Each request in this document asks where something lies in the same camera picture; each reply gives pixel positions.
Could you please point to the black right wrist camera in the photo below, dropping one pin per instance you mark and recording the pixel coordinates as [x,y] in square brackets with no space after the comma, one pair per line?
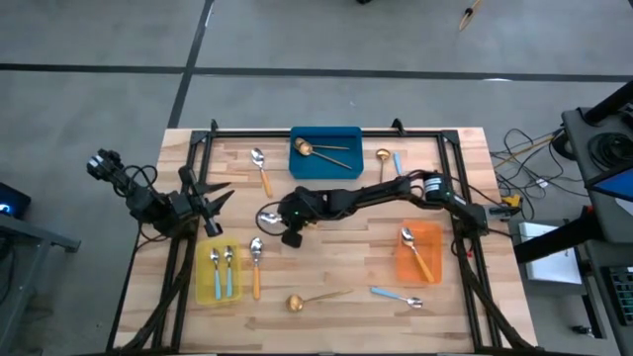
[292,240]

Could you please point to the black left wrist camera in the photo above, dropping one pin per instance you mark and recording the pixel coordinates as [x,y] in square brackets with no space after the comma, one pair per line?
[213,226]

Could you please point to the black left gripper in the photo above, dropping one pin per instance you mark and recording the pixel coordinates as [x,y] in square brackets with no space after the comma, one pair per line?
[193,205]

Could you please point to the yellow and black tool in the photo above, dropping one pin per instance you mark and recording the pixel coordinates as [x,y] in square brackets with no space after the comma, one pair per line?
[465,20]

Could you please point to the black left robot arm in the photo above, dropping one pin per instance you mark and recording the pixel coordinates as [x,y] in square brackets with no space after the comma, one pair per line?
[143,203]

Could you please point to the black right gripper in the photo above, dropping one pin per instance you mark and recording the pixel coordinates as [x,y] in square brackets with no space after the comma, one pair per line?
[306,207]

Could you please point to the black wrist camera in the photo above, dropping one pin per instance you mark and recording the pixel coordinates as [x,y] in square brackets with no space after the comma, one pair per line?
[213,226]
[292,240]

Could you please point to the white power adapter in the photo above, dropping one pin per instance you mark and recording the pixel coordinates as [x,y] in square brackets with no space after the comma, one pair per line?
[542,183]

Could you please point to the blue plastic bin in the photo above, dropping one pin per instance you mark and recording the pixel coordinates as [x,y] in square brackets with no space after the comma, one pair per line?
[321,168]

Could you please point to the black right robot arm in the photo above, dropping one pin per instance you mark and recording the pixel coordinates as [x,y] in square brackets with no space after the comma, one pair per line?
[376,190]

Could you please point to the blue panel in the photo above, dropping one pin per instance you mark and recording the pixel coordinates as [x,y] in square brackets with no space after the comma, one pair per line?
[618,185]

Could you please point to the gold spoon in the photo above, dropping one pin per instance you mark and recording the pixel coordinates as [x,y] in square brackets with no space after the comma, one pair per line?
[298,142]
[295,303]
[305,149]
[382,154]

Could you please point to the grey side table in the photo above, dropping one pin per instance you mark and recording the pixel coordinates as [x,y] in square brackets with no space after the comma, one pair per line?
[29,237]

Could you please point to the orange translucent plastic bin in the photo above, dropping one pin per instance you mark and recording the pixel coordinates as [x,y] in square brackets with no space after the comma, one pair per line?
[432,247]

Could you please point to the yellow translucent plastic bin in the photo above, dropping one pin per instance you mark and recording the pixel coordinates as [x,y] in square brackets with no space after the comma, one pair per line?
[203,277]

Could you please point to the white box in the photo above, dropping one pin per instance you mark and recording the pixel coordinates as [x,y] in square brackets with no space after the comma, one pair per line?
[551,262]

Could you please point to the black and blue keypad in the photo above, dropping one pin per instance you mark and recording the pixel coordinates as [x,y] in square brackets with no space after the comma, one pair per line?
[624,292]

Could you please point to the black equipment cart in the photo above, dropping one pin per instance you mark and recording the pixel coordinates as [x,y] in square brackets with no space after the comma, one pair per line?
[578,143]

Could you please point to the black box with blue light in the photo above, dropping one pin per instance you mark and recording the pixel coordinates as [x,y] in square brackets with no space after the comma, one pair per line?
[15,200]

